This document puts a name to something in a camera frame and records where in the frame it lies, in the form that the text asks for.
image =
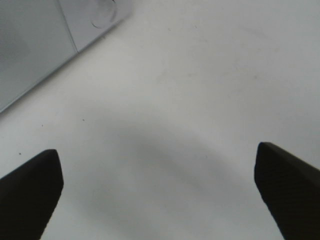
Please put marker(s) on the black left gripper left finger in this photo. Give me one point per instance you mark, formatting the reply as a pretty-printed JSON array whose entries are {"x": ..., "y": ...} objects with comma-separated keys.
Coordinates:
[{"x": 29, "y": 195}]

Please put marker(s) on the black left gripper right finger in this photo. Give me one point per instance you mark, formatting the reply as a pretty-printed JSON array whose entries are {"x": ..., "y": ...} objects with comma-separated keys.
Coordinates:
[{"x": 290, "y": 188}]

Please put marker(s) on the white microwave door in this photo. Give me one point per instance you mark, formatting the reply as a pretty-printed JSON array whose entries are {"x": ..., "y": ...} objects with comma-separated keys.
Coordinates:
[{"x": 34, "y": 42}]

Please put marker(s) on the round white door button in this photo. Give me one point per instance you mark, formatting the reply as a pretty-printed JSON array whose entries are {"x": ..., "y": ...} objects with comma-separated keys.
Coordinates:
[{"x": 103, "y": 13}]

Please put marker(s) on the white microwave oven body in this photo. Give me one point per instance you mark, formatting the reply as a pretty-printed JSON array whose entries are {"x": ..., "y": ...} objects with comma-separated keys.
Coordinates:
[{"x": 87, "y": 20}]

